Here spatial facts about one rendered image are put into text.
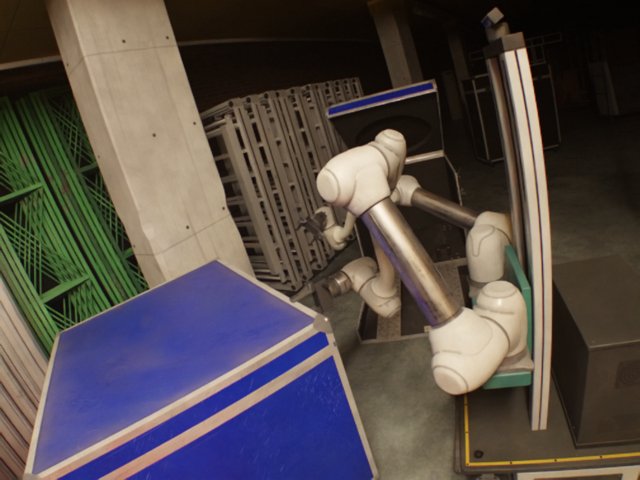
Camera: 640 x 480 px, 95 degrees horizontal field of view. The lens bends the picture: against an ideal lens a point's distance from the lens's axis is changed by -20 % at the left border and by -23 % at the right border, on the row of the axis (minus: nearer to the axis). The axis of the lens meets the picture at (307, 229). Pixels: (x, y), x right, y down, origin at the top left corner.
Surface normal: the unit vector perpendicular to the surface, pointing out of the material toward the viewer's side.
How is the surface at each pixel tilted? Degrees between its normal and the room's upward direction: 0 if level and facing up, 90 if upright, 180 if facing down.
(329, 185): 85
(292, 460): 90
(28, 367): 88
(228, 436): 90
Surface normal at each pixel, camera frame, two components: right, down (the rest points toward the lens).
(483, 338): 0.35, -0.44
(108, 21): 0.78, -0.04
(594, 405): -0.30, 0.37
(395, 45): -0.56, 0.40
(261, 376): 0.52, 0.11
